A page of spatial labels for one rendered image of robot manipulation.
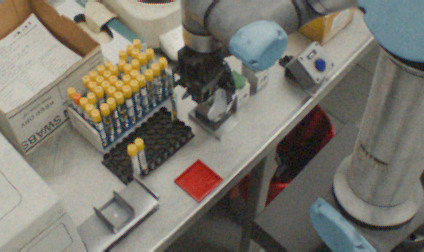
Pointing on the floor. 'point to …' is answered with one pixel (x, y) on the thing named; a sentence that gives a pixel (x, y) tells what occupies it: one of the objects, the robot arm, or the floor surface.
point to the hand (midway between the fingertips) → (213, 102)
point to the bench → (289, 110)
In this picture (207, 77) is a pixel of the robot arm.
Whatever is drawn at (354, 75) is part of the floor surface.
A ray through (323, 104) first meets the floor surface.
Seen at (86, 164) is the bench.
